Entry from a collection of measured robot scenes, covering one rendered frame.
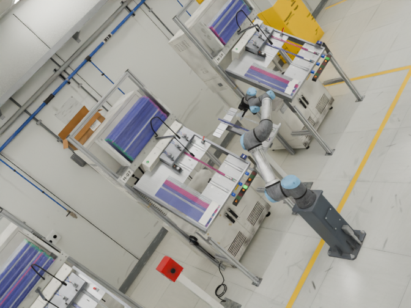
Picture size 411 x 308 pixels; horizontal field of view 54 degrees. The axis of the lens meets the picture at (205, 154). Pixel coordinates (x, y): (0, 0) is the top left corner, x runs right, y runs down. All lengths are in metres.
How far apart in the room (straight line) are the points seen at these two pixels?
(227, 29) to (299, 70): 0.79
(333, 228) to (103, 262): 2.87
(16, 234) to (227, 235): 1.72
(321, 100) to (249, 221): 1.57
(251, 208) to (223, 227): 0.35
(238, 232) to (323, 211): 1.07
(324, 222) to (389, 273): 0.52
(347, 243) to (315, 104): 1.79
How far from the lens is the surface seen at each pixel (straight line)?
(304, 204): 2.87
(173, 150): 3.42
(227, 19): 4.07
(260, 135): 2.82
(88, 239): 4.88
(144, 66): 5.20
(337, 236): 3.08
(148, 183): 3.39
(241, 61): 4.05
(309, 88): 4.42
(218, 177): 3.35
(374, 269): 3.07
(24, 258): 3.22
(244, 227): 3.80
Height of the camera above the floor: 2.33
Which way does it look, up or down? 23 degrees down
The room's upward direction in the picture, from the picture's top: 45 degrees counter-clockwise
